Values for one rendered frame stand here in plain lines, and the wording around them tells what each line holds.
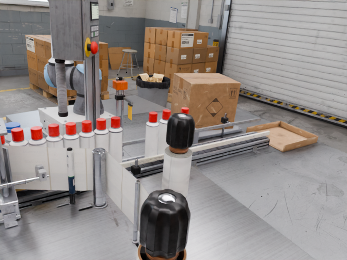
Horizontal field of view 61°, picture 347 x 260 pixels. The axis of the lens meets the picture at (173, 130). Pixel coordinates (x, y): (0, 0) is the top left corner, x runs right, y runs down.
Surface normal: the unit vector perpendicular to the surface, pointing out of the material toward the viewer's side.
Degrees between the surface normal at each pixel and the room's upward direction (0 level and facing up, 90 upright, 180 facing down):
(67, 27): 90
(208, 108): 90
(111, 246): 0
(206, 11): 90
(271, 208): 0
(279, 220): 0
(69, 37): 90
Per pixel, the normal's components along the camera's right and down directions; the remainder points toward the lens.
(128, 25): 0.69, 0.33
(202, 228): 0.08, -0.92
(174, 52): -0.67, 0.21
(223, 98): 0.36, 0.38
